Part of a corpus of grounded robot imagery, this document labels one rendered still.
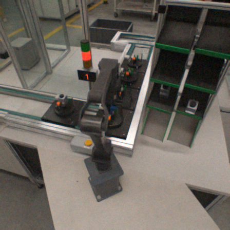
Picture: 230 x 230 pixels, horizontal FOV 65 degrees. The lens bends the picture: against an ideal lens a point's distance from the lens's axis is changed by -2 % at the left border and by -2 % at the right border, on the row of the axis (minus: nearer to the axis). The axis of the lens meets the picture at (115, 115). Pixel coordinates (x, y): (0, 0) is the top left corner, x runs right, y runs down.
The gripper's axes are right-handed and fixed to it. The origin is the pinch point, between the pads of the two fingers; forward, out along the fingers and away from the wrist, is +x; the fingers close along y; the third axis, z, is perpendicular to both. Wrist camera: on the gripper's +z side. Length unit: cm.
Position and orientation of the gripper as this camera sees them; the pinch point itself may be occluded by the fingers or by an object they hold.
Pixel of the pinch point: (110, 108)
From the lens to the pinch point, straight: 84.0
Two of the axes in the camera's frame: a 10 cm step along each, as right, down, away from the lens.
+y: -9.6, -1.9, 1.9
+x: 0.0, 7.1, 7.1
